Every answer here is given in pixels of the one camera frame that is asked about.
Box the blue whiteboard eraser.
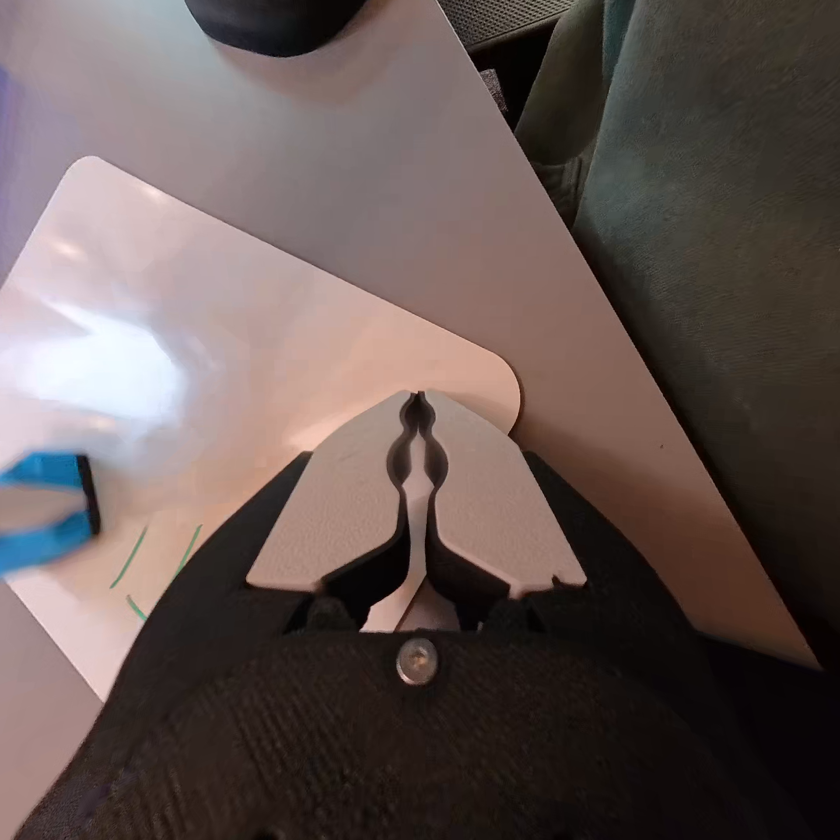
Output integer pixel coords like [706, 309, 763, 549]
[0, 452, 105, 581]

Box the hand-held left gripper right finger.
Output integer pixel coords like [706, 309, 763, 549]
[419, 390, 589, 605]

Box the person's green sweatshirt torso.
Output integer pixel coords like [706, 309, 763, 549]
[512, 0, 840, 683]

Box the grey mesh chair seat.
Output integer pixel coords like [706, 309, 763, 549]
[437, 0, 581, 52]

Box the white whiteboard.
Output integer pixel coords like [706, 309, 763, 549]
[0, 155, 525, 704]

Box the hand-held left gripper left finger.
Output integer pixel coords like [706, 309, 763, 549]
[247, 390, 421, 602]

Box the black mesh chair armrest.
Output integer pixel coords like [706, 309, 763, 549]
[183, 0, 371, 59]

